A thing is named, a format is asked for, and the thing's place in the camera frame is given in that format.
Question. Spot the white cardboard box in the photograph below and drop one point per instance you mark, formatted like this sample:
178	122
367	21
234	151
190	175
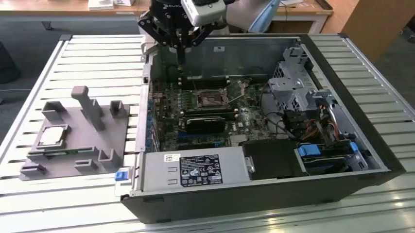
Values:
100	6

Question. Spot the blue disk carrier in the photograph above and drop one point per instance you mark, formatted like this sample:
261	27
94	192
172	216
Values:
305	150

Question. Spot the black PC case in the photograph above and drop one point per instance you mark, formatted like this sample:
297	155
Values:
226	206

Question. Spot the grey power supply unit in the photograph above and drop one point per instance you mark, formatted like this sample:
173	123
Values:
154	174

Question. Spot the silver chipset heatsink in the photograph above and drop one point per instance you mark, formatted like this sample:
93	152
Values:
237	140

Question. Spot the white box blue print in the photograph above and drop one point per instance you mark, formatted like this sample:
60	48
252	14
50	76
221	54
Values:
124	2

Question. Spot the metal drive cage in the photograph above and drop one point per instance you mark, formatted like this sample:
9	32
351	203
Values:
290	85

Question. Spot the black plastic shroud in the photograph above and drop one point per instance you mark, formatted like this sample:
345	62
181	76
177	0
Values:
272	157

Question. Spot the silver CPU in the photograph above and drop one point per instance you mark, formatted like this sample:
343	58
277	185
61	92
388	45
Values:
52	136

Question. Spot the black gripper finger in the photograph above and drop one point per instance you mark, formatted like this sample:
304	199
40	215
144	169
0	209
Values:
152	26
200	34

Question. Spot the wooden cabinet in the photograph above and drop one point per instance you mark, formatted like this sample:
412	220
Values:
372	24

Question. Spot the black graphics card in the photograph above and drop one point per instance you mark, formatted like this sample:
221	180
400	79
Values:
204	125

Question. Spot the green RAM stick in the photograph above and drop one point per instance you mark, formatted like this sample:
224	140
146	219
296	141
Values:
72	152

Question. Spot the green motherboard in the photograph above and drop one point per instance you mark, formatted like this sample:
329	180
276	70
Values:
249	121

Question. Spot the wooden desk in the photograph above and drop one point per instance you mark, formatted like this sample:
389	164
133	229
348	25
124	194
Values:
48	11

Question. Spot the grey parts rack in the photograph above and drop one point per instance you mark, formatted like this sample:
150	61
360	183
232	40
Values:
80	136

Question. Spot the blue case latch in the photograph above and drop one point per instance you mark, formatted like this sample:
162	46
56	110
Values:
121	175

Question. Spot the CPU socket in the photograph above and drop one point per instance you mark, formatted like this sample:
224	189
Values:
210	99

